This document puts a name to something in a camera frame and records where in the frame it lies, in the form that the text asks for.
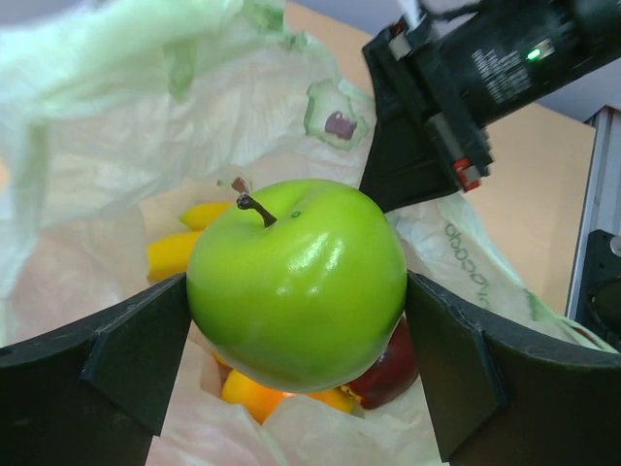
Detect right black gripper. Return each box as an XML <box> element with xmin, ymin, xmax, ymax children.
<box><xmin>359</xmin><ymin>1</ymin><xmax>620</xmax><ymax>213</ymax></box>

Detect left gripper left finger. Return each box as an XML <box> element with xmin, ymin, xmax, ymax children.
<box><xmin>1</xmin><ymin>275</ymin><xmax>190</xmax><ymax>465</ymax></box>

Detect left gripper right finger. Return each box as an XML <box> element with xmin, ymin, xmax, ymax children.
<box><xmin>406</xmin><ymin>273</ymin><xmax>620</xmax><ymax>465</ymax></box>

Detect dark red fake apple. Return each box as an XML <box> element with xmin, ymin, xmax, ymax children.
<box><xmin>342</xmin><ymin>316</ymin><xmax>419</xmax><ymax>410</ymax></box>

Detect yellow fake banana bunch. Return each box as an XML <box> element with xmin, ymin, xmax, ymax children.
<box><xmin>147</xmin><ymin>202</ymin><xmax>232</xmax><ymax>282</ymax></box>

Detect green fake apple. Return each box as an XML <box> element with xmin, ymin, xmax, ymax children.
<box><xmin>186</xmin><ymin>180</ymin><xmax>408</xmax><ymax>392</ymax></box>

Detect orange yellow fake mango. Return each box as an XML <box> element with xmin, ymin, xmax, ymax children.
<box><xmin>212</xmin><ymin>351</ymin><xmax>355</xmax><ymax>424</ymax></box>

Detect aluminium frame rail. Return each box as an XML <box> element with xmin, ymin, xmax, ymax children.
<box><xmin>566</xmin><ymin>107</ymin><xmax>620</xmax><ymax>319</ymax></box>

